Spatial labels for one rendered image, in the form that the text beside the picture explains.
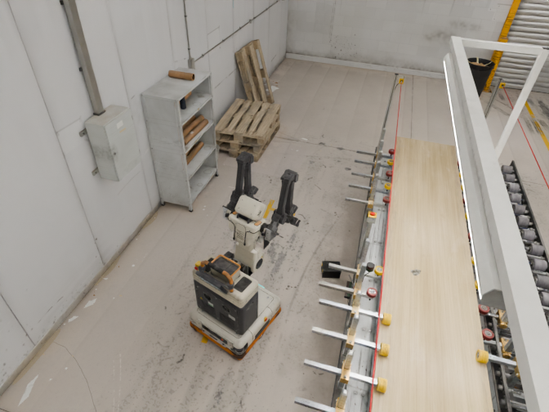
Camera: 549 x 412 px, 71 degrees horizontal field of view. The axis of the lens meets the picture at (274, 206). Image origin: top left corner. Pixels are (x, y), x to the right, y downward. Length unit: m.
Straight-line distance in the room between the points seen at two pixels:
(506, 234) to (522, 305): 0.29
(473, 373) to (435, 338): 0.30
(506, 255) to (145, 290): 3.61
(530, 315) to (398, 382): 1.68
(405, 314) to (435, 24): 7.87
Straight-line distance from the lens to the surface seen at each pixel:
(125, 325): 4.13
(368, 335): 3.26
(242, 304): 3.15
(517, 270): 1.34
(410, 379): 2.84
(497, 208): 1.55
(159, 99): 4.43
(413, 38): 10.10
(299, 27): 10.32
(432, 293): 3.32
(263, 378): 3.67
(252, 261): 3.36
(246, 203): 3.06
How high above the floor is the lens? 3.29
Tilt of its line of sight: 39 degrees down
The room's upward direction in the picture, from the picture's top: 3 degrees clockwise
